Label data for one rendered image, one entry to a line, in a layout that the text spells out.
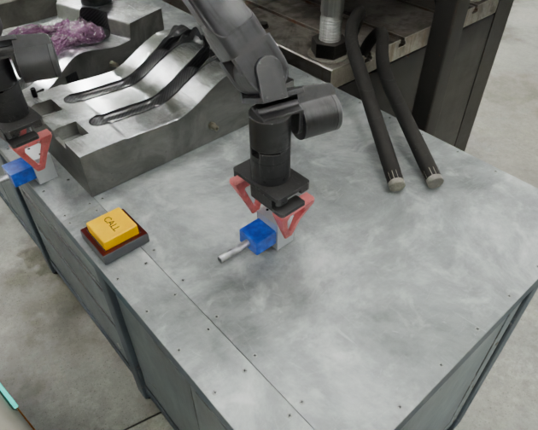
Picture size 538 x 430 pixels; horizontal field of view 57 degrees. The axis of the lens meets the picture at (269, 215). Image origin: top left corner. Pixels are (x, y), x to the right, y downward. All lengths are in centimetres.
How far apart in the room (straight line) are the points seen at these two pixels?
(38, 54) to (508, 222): 82
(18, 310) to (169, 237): 114
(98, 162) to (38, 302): 106
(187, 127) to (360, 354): 54
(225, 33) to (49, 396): 130
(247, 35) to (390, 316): 43
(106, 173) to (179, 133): 16
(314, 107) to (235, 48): 13
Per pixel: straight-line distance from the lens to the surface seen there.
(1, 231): 224
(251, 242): 77
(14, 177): 100
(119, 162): 94
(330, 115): 69
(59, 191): 99
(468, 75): 207
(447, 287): 80
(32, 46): 91
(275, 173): 69
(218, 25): 64
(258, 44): 64
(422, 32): 165
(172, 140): 98
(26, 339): 183
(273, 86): 64
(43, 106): 109
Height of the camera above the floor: 139
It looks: 43 degrees down
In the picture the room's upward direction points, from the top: straight up
